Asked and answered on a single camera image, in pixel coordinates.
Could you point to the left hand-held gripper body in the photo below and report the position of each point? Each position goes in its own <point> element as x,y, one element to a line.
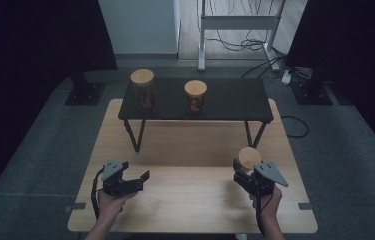
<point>115,183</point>

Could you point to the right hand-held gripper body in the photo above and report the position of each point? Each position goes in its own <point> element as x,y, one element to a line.
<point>265,178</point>

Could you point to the glass jar pale peppercorns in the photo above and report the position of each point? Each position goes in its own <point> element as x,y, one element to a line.
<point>249,158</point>

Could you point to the black metal shelf rack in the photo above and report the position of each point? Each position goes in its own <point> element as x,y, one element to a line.
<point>228,100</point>

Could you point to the glass jar red spice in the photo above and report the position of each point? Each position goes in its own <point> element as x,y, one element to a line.
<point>195,88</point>

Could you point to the tall glass jar star anise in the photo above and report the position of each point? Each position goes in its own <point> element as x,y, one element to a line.
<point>141,77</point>

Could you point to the person's left hand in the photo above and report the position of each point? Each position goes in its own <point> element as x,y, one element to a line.
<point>111,205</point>

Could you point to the person's right hand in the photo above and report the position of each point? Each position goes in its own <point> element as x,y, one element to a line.
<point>270,205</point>

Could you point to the grey tape strip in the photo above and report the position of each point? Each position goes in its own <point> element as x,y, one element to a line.
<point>75,206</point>
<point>306,206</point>

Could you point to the white power strip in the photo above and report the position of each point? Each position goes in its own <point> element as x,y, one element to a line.
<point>286,77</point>

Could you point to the black curtain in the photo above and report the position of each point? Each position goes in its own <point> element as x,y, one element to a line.
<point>351,50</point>
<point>25,50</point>

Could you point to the black stand base plate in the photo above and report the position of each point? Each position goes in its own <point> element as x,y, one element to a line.
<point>310,95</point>
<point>85,95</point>

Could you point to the white metal stand frame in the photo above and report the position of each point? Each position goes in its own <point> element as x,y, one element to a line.
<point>238,22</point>

